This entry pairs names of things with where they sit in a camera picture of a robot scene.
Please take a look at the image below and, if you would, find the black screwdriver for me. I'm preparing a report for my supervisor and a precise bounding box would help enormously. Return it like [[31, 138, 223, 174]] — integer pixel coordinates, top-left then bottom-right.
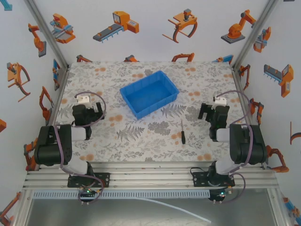
[[180, 120, 187, 145]]

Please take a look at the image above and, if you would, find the blue plastic bin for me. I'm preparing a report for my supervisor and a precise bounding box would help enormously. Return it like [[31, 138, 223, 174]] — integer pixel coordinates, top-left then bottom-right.
[[119, 70, 180, 121]]

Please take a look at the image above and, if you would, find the white plastic strip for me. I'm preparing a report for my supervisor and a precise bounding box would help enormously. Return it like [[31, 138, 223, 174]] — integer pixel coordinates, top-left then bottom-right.
[[138, 197, 213, 224]]

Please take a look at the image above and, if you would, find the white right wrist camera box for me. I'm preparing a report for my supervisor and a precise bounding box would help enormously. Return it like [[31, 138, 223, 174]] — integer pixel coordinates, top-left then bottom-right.
[[212, 95, 227, 106]]

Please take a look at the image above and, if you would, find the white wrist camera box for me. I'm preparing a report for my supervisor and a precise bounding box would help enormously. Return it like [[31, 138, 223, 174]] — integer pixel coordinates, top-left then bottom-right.
[[212, 95, 227, 106], [74, 93, 91, 105]]

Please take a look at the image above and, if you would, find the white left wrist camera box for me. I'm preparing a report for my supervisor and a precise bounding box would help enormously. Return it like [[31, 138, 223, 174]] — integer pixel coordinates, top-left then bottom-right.
[[74, 93, 91, 105]]

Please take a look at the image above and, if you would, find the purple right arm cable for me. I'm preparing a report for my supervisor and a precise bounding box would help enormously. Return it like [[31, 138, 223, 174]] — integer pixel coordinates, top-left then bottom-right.
[[215, 90, 254, 204]]

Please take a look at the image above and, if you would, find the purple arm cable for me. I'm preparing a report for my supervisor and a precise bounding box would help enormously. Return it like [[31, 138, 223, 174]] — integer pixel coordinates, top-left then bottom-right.
[[215, 90, 254, 204], [53, 91, 107, 196]]

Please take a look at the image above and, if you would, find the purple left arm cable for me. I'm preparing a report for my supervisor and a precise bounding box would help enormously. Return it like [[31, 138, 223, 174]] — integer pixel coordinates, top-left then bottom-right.
[[53, 91, 107, 196]]

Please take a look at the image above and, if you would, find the thin black cable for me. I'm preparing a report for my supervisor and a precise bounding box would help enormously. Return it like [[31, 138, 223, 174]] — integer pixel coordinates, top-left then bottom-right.
[[190, 166, 213, 180]]

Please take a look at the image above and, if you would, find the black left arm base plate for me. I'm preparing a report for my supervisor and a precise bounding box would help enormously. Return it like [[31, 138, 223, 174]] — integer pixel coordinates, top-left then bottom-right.
[[67, 172, 111, 188]]

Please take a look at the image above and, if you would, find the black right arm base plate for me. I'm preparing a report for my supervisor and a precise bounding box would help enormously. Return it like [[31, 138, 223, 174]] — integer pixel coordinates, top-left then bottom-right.
[[192, 171, 236, 188]]

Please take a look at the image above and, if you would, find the aluminium profile rail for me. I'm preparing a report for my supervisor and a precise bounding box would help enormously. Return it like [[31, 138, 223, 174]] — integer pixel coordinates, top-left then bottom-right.
[[22, 161, 280, 190]]

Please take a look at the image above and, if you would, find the aluminium frame post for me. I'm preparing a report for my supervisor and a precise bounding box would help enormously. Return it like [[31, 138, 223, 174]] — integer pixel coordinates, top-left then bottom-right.
[[231, 0, 281, 70], [24, 0, 71, 69]]

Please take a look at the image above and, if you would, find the grey slotted cable duct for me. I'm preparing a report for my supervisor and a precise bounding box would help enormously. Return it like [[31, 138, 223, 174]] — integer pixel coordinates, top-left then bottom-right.
[[32, 190, 211, 199]]

